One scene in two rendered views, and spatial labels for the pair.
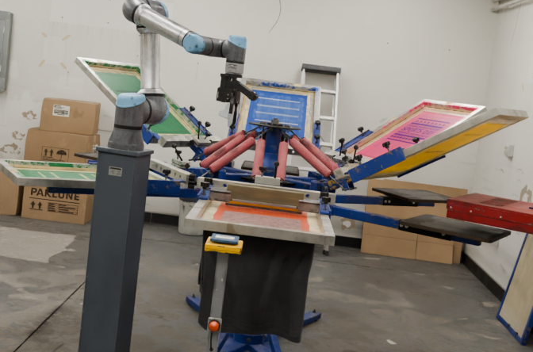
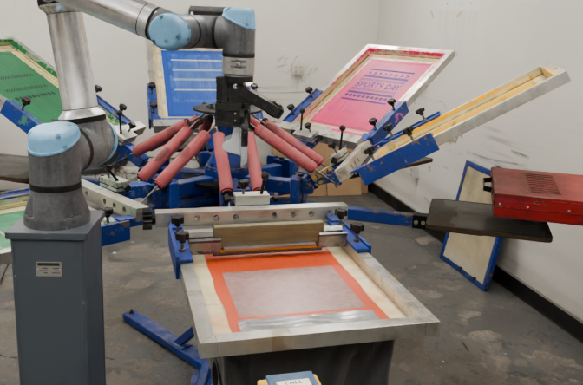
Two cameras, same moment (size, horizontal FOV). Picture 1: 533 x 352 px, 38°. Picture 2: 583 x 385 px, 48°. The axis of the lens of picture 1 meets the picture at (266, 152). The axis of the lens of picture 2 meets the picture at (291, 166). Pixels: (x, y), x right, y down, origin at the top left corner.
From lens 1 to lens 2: 1.71 m
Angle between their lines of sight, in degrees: 17
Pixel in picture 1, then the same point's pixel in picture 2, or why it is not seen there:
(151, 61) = (77, 61)
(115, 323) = not seen: outside the picture
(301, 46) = not seen: outside the picture
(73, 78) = not seen: outside the picture
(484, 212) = (546, 207)
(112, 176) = (44, 277)
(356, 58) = not seen: outside the picture
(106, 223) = (47, 354)
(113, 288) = not seen: outside the picture
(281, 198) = (292, 234)
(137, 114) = (72, 163)
